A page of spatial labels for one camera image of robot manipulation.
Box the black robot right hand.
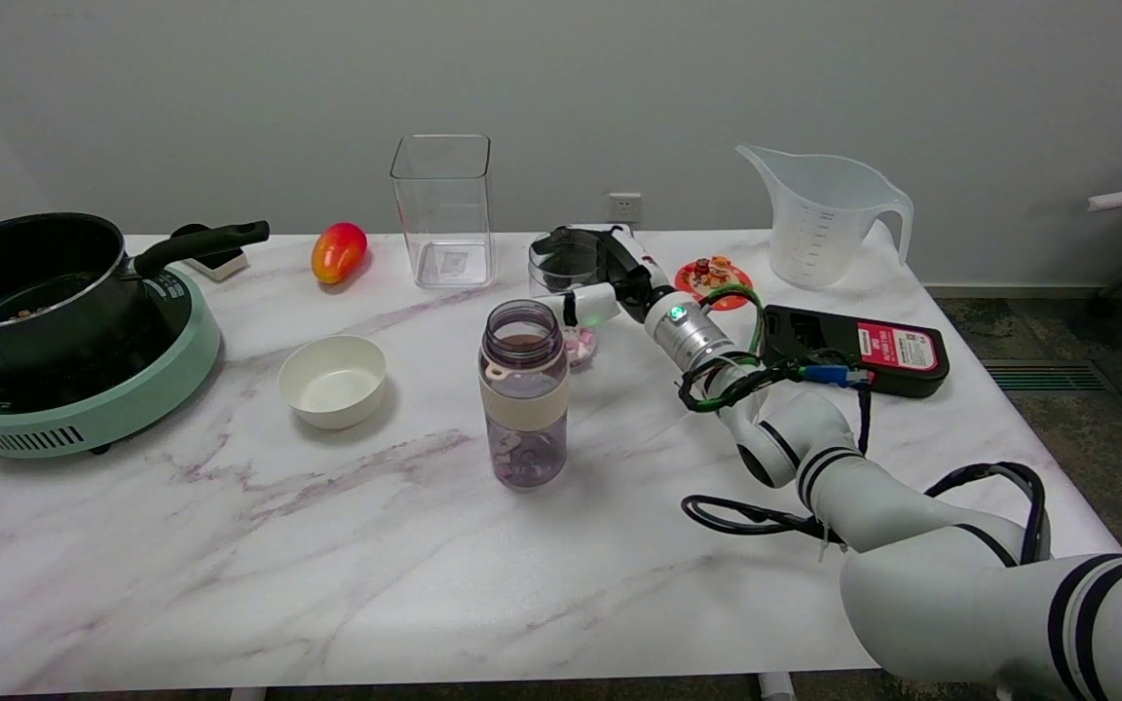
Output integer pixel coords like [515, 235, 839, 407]
[530, 224, 676, 329]

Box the clear glass with candies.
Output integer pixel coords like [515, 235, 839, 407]
[528, 234, 609, 367]

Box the large translucent measuring jug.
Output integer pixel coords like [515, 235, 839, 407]
[735, 144, 915, 291]

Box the red coaster with figurines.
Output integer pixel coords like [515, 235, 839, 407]
[675, 256, 754, 312]

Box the clear purple water bottle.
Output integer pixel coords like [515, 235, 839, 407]
[478, 300, 570, 490]

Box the clear square tall container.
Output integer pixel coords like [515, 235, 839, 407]
[390, 134, 497, 290]

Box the black box with pink label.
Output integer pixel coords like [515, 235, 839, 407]
[759, 304, 951, 399]

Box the red and yellow mango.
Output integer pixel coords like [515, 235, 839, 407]
[312, 222, 369, 285]

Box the white ceramic bowl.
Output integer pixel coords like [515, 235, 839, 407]
[278, 335, 389, 430]

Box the small white and black device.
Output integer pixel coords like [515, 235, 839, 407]
[171, 224, 250, 283]

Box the floor vent grille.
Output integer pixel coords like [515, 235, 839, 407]
[982, 359, 1100, 392]

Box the green induction cooker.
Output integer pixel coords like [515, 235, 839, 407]
[0, 265, 223, 460]

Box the green and black cable bundle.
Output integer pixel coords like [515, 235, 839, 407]
[676, 282, 876, 457]

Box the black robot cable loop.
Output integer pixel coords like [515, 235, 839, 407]
[682, 461, 1051, 568]

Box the black saucepan with handle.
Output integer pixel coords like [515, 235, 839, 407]
[0, 212, 271, 376]

